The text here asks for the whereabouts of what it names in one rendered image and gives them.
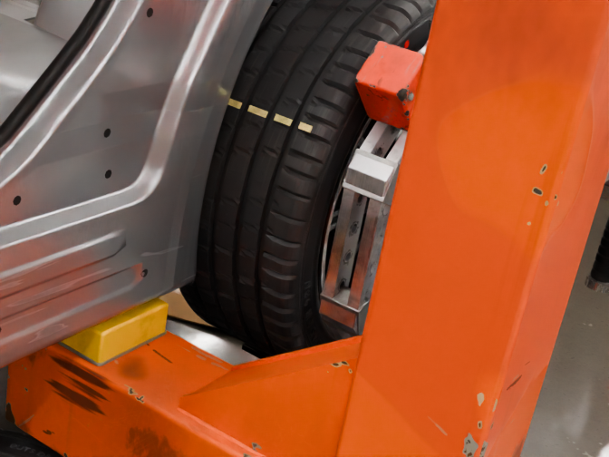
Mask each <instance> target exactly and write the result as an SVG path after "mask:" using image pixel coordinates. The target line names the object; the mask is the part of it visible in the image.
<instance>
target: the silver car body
mask: <svg viewBox="0 0 609 457"><path fill-rule="evenodd" d="M270 1H271V0H0V369H1V368H3V367H5V366H7V365H10V364H12V363H14V362H17V361H19V360H21V359H23V358H25V357H27V356H29V355H32V354H35V353H37V352H39V351H41V350H43V349H45V348H47V347H49V346H51V345H55V344H57V343H59V342H62V341H63V340H65V339H67V338H69V337H72V336H74V335H77V334H80V333H81V332H83V331H85V330H87V329H90V328H92V327H94V326H97V325H99V324H101V323H103V322H105V321H108V320H110V319H112V318H114V317H116V316H119V315H121V314H124V313H126V312H128V311H130V310H132V309H134V308H136V307H138V306H142V305H144V304H146V303H148V302H150V301H152V300H154V299H156V298H158V297H162V296H164V295H166V294H168V293H170V292H172V291H174V290H176V289H179V288H181V287H184V286H185V285H188V284H190V283H192V281H193V280H194V256H195V242H196V233H197V225H198V214H199V207H200V202H201V197H202V192H203V188H204V183H205V178H206V174H207V170H208V163H209V159H210V155H211V152H212V149H213V145H214V141H215V139H216V135H217V132H218V126H219V124H220V120H221V117H222V114H223V111H224V109H225V106H226V103H227V98H228V96H229V93H230V91H231V88H232V85H233V82H234V81H235V78H236V75H237V71H238V69H239V66H240V64H241V62H242V60H243V58H244V55H245V53H246V51H247V47H248V46H249V43H250V41H251V39H252V37H253V35H254V33H255V30H256V28H257V26H258V24H259V22H260V20H261V18H262V16H263V14H264V12H265V10H266V8H267V6H268V5H269V3H270ZM32 19H35V20H34V24H31V23H29V22H27V21H28V20H32Z"/></svg>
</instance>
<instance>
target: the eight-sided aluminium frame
mask: <svg viewBox="0 0 609 457"><path fill-rule="evenodd" d="M400 130H401V129H398V128H396V127H393V126H391V125H388V124H386V123H383V122H378V121H377V122H376V123H375V124H374V126H373V128H372V130H371V131H370V133H369V135H368V136H367V138H366V139H365V141H364V142H363V144H362V146H361V148H360V149H356V151H355V154H354V155H353V159H352V162H351V163H350V165H349V167H348V171H347V173H346V176H345V178H344V181H343V185H342V187H343V196H342V201H341V206H340V210H339V215H338V220H337V224H336V229H335V233H334V238H333V246H332V251H331V256H330V260H329V265H328V269H327V274H326V279H325V283H324V291H323V292H322V293H321V294H320V301H321V305H320V310H319V313H320V315H321V316H322V321H323V322H325V323H326V324H327V325H328V327H329V328H330V330H331V331H332V333H333V335H334V336H335V338H336V339H337V341H338V340H342V339H346V338H350V337H354V336H358V335H362V334H363V329H364V324H365V320H366V316H367V312H368V307H369V304H370V299H371V295H372V288H373V283H374V279H375V275H376V271H377V267H378V263H379V258H380V254H381V250H382V242H383V239H384V235H385V230H386V227H387V222H388V218H389V214H390V210H391V205H392V198H393V194H394V190H395V186H396V181H397V178H398V173H399V169H400V165H401V157H402V154H403V149H404V145H405V141H406V137H407V131H402V133H401V135H400V137H399V139H398V140H397V141H396V142H395V144H394V146H393V147H392V149H391V151H390V153H389V154H388V156H387V158H386V159H384V158H383V157H384V155H385V154H386V152H387V151H388V149H389V148H390V147H391V145H392V143H393V141H394V140H395V138H396V136H397V135H398V133H399V132H400ZM367 197H368V198H370V201H369V205H368V209H367V214H366V219H365V222H364V227H363V232H362V239H361V244H360V247H359V252H358V257H357V260H356V265H355V270H354V274H353V282H352V286H351V288H349V287H348V286H349V282H350V277H351V274H352V269H353V262H354V257H355V252H356V248H357V244H358V239H359V235H360V231H361V226H362V222H363V214H364V210H365V205H366V201H367Z"/></svg>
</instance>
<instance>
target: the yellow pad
mask: <svg viewBox="0 0 609 457"><path fill-rule="evenodd" d="M168 306H169V305H168V304H167V303H166V302H164V301H162V300H161V299H159V298H156V299H154V300H152V301H150V302H148V303H146V304H144V305H142V306H138V307H136V308H134V309H132V310H130V311H128V312H126V313H124V314H121V315H119V316H116V317H114V318H112V319H110V320H108V321H105V322H103V323H101V324H99V325H97V326H94V327H92V328H90V329H87V330H85V331H83V332H81V333H80V334H77V335H74V336H72V337H69V338H67V339H65V340H63V341H62V342H59V343H57V344H58V345H61V346H63V347H64V348H66V349H68V350H70V351H71V352H73V353H75V354H77V355H78V356H80V357H82V358H83V359H85V360H87V361H89V362H90V363H92V364H94V365H96V366H103V365H106V364H108V363H109V362H111V361H113V360H115V359H117V358H119V357H121V356H123V355H126V354H127V353H129V352H131V351H133V350H135V349H137V348H139V347H142V346H144V345H146V344H148V343H150V342H152V341H154V340H156V339H158V338H160V337H162V336H164V335H165V334H167V330H166V329H165V328H166V321H167V313H168Z"/></svg>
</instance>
